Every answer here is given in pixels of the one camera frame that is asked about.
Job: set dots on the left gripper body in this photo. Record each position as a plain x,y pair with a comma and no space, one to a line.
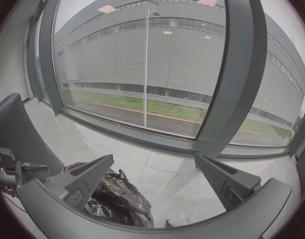
10,175

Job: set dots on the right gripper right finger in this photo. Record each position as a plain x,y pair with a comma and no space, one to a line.
237,185

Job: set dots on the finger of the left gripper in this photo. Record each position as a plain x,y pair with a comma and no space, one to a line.
39,170

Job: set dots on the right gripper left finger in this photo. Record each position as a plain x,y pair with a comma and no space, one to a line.
75,183

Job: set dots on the black plastic bag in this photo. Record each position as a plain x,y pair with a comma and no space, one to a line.
117,195

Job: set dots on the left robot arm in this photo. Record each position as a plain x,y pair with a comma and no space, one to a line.
0,189

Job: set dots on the crumpled black plastic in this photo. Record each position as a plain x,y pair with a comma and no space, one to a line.
168,223

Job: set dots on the window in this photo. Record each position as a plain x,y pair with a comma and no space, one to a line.
242,71

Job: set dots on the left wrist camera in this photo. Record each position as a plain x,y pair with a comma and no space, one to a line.
7,154

